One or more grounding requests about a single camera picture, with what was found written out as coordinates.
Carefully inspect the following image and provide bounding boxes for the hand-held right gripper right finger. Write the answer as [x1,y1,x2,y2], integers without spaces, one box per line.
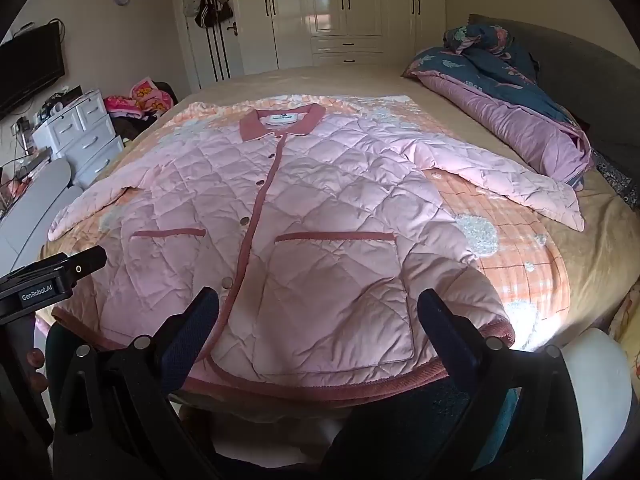
[417,289,601,480]

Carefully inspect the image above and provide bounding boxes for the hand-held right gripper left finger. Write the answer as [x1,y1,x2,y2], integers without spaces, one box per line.
[52,287,221,480]

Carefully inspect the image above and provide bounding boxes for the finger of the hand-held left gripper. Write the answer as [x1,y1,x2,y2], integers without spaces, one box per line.
[37,246,108,286]

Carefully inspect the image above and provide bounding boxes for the pink quilted jacket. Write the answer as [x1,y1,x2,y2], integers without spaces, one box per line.
[47,102,586,401]

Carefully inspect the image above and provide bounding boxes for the dark clothes pile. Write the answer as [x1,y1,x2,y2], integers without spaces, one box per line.
[110,82,178,142]

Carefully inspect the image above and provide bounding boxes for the person's left hand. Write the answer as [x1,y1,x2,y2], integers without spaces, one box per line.
[25,347,49,396]

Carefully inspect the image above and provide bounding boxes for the grey oval board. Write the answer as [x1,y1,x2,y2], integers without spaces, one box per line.
[7,157,71,213]
[0,187,83,281]

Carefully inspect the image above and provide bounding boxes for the orange plaid blanket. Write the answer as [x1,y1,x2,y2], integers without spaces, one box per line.
[40,92,571,356]

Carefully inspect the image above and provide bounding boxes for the white drawer unit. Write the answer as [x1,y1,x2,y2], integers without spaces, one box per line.
[32,89,125,188]

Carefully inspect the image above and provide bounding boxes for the white rounded object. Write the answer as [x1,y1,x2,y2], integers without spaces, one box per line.
[560,327,633,480]

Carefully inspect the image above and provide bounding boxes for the yellow patterned cloth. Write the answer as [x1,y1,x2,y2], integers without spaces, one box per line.
[607,292,640,378]

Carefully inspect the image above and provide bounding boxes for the pink printed cloth pile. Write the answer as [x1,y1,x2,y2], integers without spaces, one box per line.
[103,77,173,121]

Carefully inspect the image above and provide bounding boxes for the black television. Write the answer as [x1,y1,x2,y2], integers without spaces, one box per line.
[0,22,67,118]

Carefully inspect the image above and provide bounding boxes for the blue and purple duvet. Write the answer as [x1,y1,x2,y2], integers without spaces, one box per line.
[402,25,596,191]

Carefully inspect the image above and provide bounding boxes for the dark patterned pillow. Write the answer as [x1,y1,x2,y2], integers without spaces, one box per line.
[592,150,640,202]

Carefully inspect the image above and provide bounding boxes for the white door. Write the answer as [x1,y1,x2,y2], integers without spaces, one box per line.
[171,0,246,92]

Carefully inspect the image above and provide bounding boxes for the bed with beige sheet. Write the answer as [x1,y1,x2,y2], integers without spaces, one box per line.
[37,62,640,341]

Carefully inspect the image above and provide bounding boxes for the black hanging bag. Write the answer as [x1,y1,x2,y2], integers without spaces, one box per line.
[194,0,235,28]

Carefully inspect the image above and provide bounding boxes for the grey headboard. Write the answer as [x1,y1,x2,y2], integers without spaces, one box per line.
[467,12,640,201]

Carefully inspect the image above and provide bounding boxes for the white wardrobe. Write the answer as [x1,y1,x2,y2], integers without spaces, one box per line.
[264,0,447,68]

